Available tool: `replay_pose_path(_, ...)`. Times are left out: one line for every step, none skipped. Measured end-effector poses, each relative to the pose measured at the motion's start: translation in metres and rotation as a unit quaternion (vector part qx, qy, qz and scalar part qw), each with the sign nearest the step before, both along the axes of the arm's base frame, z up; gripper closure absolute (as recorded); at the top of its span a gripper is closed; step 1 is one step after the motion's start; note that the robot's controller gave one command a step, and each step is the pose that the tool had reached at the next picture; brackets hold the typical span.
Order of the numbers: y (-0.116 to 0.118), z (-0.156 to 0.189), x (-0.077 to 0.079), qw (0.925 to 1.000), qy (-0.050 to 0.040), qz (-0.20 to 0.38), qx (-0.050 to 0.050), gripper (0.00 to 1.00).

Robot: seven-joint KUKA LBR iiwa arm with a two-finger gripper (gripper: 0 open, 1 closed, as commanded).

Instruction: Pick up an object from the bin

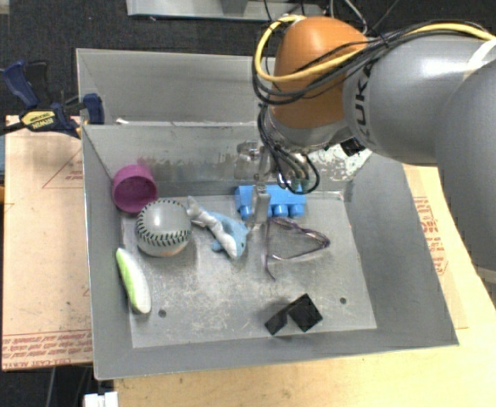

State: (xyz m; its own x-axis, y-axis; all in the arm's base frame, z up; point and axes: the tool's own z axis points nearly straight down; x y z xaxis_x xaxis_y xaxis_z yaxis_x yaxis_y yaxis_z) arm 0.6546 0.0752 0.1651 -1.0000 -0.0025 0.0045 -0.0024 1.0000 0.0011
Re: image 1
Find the black angular block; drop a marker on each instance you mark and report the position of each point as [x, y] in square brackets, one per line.
[302, 312]

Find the blue toy dolphin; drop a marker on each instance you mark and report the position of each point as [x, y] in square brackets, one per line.
[228, 235]

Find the grey metal bin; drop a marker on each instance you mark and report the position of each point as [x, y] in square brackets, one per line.
[230, 295]

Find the grey baseball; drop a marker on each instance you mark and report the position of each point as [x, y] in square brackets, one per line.
[163, 228]

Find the brown cardboard board, red print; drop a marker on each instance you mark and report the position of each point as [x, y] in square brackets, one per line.
[44, 248]

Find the green and white oblong toy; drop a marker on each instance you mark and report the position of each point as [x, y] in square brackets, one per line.
[134, 282]

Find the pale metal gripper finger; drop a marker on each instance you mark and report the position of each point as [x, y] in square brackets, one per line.
[261, 208]
[247, 155]

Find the purple plastic cup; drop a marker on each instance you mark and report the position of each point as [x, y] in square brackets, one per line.
[134, 189]

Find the blue toy building block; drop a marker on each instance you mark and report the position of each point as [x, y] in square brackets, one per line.
[285, 204]

